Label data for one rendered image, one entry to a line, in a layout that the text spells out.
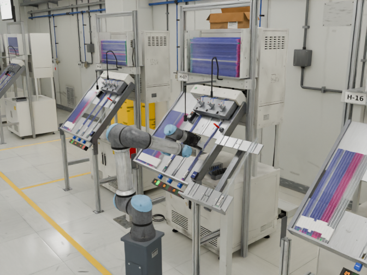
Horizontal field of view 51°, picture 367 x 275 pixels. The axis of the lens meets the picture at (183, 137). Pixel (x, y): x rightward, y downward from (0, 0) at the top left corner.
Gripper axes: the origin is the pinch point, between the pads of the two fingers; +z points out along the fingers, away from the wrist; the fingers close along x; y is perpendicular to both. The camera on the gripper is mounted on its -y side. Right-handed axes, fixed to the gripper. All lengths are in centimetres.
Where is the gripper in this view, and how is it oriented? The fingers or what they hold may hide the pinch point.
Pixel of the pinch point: (201, 150)
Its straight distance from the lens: 265.8
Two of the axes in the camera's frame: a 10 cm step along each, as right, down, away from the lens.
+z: 6.6, 3.5, 6.6
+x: -6.4, -1.9, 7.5
